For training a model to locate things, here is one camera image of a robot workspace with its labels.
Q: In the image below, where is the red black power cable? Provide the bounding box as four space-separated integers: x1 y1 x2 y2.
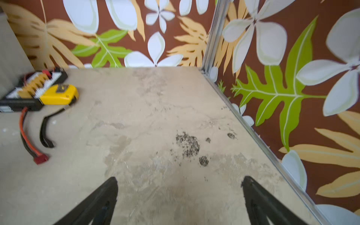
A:
19 106 49 166

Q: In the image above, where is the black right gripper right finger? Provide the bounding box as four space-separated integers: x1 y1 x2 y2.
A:
241 176 306 225

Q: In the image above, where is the black wrist strap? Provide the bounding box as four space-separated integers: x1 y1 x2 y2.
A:
39 105 74 149

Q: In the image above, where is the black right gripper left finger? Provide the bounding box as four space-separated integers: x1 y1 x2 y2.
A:
55 177 118 225

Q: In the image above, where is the white storage box brown lid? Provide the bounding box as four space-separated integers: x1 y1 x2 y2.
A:
1 9 35 98

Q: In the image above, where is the aluminium frame post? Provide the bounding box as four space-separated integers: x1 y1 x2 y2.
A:
201 0 231 75

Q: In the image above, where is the yellow tape measure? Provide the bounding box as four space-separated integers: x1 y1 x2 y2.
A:
40 84 79 106

